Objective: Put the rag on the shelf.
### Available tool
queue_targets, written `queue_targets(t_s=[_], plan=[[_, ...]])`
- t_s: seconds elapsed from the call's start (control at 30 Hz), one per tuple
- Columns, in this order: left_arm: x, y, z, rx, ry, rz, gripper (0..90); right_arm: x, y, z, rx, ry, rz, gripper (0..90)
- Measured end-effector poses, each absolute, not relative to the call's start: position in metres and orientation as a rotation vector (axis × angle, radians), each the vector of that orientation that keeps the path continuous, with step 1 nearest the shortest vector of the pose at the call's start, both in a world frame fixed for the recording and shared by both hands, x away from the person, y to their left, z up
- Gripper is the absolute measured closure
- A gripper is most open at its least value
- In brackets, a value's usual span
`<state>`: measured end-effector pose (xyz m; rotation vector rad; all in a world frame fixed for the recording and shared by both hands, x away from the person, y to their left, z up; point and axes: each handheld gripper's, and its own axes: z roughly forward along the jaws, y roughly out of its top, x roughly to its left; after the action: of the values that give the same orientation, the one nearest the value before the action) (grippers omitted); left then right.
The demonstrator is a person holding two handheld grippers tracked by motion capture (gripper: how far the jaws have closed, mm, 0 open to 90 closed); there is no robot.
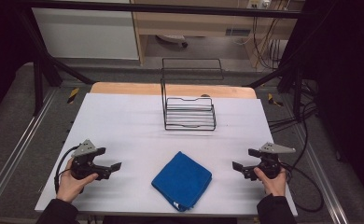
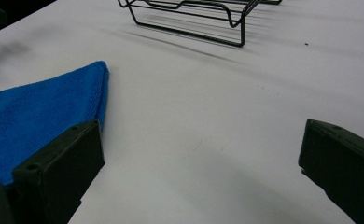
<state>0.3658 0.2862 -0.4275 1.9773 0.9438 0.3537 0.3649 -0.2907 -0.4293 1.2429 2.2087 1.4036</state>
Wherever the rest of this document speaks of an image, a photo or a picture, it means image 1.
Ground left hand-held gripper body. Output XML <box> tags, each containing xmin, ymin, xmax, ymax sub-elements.
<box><xmin>69</xmin><ymin>138</ymin><xmax>98</xmax><ymax>181</ymax></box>

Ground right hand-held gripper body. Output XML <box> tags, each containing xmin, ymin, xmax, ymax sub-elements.
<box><xmin>257</xmin><ymin>142</ymin><xmax>297</xmax><ymax>180</ymax></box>

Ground person's left hand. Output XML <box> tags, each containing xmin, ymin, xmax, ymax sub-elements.
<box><xmin>56</xmin><ymin>166</ymin><xmax>100</xmax><ymax>204</ymax></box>

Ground person's right hand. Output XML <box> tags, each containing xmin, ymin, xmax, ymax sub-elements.
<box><xmin>253</xmin><ymin>166</ymin><xmax>287</xmax><ymax>198</ymax></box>

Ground yellow black tape strip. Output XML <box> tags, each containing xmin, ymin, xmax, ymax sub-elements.
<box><xmin>267</xmin><ymin>92</ymin><xmax>285</xmax><ymax>107</ymax></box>
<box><xmin>66</xmin><ymin>87</ymin><xmax>80</xmax><ymax>105</ymax></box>

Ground blue folded cloth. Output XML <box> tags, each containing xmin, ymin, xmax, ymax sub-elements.
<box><xmin>150</xmin><ymin>150</ymin><xmax>213</xmax><ymax>213</ymax></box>

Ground black curtain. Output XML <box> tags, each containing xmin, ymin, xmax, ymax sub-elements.
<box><xmin>0</xmin><ymin>0</ymin><xmax>43</xmax><ymax>125</ymax></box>
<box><xmin>279</xmin><ymin>0</ymin><xmax>364</xmax><ymax>213</ymax></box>

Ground white cabinet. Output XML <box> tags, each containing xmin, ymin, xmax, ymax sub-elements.
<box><xmin>31</xmin><ymin>0</ymin><xmax>140</xmax><ymax>61</ymax></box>

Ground white wheeled base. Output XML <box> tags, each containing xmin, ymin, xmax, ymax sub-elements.
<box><xmin>155</xmin><ymin>34</ymin><xmax>189</xmax><ymax>49</ymax></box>

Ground wooden desk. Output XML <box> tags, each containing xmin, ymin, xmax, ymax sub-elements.
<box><xmin>130</xmin><ymin>0</ymin><xmax>306</xmax><ymax>66</ymax></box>

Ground white power strip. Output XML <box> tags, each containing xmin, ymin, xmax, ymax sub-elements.
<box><xmin>246</xmin><ymin>0</ymin><xmax>272</xmax><ymax>9</ymax></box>

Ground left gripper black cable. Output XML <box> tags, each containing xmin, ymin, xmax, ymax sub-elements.
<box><xmin>53</xmin><ymin>145</ymin><xmax>80</xmax><ymax>196</ymax></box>

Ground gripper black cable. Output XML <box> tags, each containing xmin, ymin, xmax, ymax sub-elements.
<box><xmin>53</xmin><ymin>145</ymin><xmax>80</xmax><ymax>196</ymax></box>
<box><xmin>281</xmin><ymin>161</ymin><xmax>325</xmax><ymax>214</ymax></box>

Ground aluminium floor rail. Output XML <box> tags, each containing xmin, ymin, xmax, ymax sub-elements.
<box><xmin>287</xmin><ymin>92</ymin><xmax>349</xmax><ymax>224</ymax></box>
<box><xmin>0</xmin><ymin>88</ymin><xmax>60</xmax><ymax>213</ymax></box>

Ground black floor cables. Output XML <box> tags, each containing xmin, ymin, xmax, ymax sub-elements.
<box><xmin>267</xmin><ymin>78</ymin><xmax>319</xmax><ymax>175</ymax></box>

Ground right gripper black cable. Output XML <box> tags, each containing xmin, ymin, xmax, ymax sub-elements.
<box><xmin>281</xmin><ymin>161</ymin><xmax>325</xmax><ymax>214</ymax></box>

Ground black wire rack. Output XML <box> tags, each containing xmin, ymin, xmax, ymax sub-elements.
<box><xmin>160</xmin><ymin>57</ymin><xmax>225</xmax><ymax>132</ymax></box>

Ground bundle of hanging cables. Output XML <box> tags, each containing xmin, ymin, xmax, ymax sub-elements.
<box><xmin>231</xmin><ymin>8</ymin><xmax>288</xmax><ymax>71</ymax></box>

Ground black metal frame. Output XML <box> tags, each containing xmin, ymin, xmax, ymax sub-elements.
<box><xmin>15</xmin><ymin>0</ymin><xmax>337</xmax><ymax>117</ymax></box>

